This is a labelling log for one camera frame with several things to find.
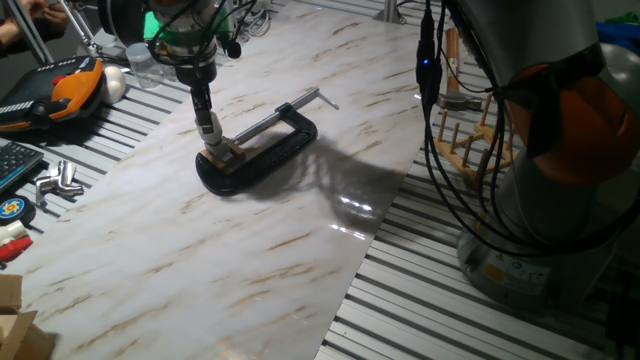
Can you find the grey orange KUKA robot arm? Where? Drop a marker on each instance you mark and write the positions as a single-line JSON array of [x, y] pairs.
[[525, 30]]

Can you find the clear plastic jar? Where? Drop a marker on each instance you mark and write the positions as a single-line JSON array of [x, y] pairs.
[[142, 65]]

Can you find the black orange teach pendant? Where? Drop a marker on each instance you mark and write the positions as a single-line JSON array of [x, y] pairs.
[[60, 95]]

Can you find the white light bulb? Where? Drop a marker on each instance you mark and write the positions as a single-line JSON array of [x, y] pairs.
[[210, 127]]

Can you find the silver metal pipe fitting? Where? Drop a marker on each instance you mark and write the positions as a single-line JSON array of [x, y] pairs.
[[66, 172], [55, 189]]

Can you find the upright aluminium post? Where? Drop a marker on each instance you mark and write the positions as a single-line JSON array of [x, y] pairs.
[[390, 11]]

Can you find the marble pattern table sheet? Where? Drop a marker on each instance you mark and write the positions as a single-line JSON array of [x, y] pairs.
[[200, 250]]

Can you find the thin metal rod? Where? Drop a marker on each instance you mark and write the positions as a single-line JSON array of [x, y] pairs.
[[80, 27]]

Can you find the wooden peg rack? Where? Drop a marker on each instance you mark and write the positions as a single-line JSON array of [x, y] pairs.
[[465, 157]]

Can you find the blue plastic bag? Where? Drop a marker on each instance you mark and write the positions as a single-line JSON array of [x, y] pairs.
[[615, 32]]

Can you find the small wooden clamp pad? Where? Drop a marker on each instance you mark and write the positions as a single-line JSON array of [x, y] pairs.
[[212, 159], [235, 148]]

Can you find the black filament spool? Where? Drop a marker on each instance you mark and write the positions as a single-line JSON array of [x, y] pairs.
[[117, 20]]

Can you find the white egg shaped object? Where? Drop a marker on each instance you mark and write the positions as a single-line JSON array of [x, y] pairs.
[[115, 85]]

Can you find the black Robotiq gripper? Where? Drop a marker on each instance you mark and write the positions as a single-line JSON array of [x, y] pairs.
[[196, 70]]

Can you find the black metal C-clamp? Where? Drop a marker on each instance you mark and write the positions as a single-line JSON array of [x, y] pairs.
[[260, 165]]

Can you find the person's bare hand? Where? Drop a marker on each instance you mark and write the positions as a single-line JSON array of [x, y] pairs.
[[50, 12]]

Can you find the black computer keyboard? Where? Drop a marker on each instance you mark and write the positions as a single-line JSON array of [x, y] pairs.
[[17, 162]]

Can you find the slanted aluminium stand leg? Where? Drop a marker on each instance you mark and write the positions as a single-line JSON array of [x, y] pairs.
[[30, 32]]

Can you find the open brown cardboard box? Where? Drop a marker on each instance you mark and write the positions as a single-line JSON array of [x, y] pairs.
[[20, 330]]

